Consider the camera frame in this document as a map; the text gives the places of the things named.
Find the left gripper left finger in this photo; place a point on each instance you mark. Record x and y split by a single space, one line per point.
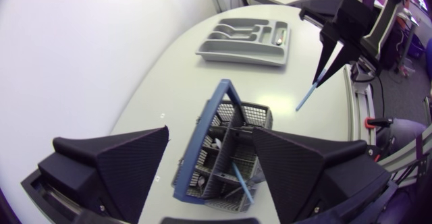
125 170

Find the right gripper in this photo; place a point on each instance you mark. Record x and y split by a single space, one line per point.
352 18

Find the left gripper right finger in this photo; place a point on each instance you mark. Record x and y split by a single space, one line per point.
297 173

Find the blue plastic cutlery piece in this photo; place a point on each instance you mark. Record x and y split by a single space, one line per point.
308 94
243 183

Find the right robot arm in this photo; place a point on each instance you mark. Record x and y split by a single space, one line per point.
384 18

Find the steel cutlery piece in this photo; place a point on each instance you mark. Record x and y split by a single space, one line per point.
201 183

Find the grey cutlery basket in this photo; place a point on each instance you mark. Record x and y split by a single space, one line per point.
219 156

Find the pale plastic cutlery piece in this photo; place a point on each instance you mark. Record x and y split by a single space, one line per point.
217 144

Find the grey cutlery tray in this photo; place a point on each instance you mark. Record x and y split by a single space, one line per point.
243 47

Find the steel spoon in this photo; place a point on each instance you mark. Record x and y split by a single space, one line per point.
280 38

